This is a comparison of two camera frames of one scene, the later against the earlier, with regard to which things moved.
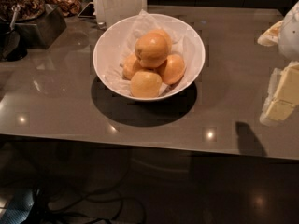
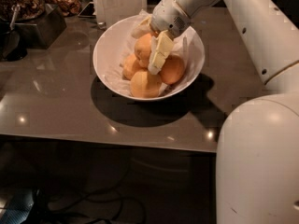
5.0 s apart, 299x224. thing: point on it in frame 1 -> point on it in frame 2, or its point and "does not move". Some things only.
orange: (131, 66) does not move
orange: (151, 49) does not move
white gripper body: (290, 36) -> (168, 18)
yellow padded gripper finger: (271, 36) -> (144, 28)
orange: (172, 70) does not move
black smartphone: (88, 11) does not move
